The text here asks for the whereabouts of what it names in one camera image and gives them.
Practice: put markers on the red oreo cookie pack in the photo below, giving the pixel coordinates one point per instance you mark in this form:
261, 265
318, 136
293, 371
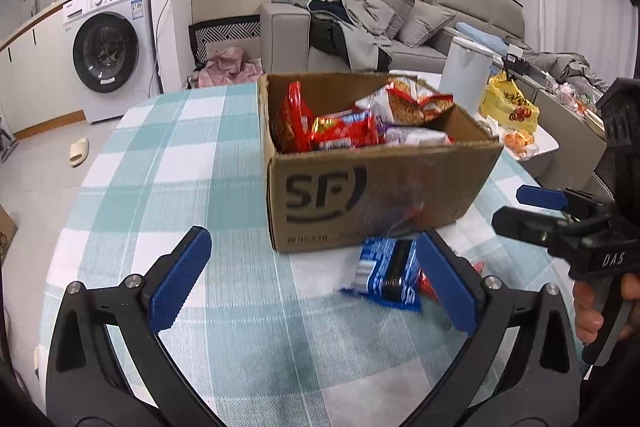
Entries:
344, 130

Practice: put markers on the person's right hand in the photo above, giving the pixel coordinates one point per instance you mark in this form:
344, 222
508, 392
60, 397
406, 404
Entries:
588, 321

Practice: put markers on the blue cookie packet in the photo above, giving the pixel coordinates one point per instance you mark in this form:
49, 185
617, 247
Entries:
387, 273

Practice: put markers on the grey sofa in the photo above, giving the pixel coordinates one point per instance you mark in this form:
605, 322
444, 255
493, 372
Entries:
422, 44

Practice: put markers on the small cardboard box on floor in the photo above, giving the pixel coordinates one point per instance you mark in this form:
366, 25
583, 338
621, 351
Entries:
8, 230

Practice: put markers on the black patterned basket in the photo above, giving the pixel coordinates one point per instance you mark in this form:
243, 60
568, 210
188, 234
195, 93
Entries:
211, 36

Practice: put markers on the red dark-window snack pack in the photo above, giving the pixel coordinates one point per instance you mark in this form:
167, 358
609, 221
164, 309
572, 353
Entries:
427, 290

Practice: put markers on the white snack bag red dots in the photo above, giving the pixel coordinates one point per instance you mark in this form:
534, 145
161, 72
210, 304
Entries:
415, 136

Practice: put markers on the orange peels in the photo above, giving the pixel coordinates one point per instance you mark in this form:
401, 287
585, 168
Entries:
520, 143

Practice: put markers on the plaid teal tablecloth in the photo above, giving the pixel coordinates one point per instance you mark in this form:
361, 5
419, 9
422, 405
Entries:
266, 339

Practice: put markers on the yellow plastic bag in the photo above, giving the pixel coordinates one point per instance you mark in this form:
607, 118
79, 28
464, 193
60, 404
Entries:
504, 102

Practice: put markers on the SF cardboard box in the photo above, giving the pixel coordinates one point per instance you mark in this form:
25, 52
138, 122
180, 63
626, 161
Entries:
321, 200

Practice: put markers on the red chips bag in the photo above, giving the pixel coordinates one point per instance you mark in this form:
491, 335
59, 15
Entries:
293, 122

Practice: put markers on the white red noodle packet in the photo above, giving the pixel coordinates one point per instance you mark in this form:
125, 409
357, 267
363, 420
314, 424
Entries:
406, 103

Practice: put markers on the grey clothes pile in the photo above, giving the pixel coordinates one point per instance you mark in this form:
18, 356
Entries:
355, 31

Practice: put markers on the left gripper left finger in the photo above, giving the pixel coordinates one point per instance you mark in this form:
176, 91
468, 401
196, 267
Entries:
86, 386

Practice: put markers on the white side table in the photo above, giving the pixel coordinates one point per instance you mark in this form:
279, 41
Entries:
547, 145

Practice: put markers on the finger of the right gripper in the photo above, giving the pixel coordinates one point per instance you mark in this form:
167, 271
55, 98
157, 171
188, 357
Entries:
532, 228
568, 200

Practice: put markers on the beige slipper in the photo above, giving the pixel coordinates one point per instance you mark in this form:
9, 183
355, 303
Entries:
79, 152

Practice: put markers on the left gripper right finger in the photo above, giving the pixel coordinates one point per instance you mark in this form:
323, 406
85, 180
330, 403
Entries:
539, 385

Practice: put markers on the white washing machine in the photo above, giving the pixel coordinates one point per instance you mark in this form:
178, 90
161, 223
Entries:
112, 51

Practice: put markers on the white cylindrical bin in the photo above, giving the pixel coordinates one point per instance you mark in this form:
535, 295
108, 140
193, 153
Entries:
466, 73

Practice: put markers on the pink cloth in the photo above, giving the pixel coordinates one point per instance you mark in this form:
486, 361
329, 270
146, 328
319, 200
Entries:
229, 67

